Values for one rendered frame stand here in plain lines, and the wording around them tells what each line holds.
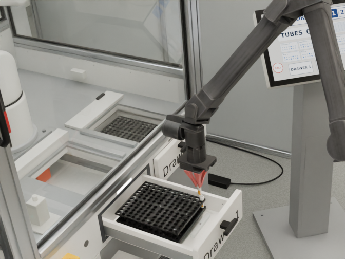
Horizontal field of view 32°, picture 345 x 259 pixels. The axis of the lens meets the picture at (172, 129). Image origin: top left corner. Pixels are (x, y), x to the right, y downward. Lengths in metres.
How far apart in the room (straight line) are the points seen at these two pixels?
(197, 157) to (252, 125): 1.88
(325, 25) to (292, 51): 0.88
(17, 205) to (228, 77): 0.64
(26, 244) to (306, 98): 1.40
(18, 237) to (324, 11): 0.93
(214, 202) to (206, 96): 0.40
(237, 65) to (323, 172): 1.27
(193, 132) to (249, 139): 1.98
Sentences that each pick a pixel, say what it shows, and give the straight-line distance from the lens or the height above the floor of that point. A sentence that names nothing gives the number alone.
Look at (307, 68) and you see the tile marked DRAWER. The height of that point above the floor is 1.00.
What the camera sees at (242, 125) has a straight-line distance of 3.61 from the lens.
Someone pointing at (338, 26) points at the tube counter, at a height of 1.11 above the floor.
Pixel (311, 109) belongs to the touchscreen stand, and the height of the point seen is 0.76.
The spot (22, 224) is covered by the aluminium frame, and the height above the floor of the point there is 1.11.
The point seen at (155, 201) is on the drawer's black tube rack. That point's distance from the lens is 1.88.
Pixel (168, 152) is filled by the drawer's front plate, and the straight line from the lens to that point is 2.06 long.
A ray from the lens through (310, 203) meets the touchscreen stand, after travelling 2.88.
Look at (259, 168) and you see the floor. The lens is 3.51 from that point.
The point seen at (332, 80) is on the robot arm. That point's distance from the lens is 1.50.
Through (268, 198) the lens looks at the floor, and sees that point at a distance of 3.30.
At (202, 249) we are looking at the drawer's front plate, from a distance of 1.69.
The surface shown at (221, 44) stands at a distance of 3.42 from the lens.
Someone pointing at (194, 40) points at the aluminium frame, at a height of 1.22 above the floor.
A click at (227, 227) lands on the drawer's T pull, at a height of 0.91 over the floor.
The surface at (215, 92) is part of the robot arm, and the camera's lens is 1.64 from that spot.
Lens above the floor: 2.07
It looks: 32 degrees down
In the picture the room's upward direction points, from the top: 5 degrees counter-clockwise
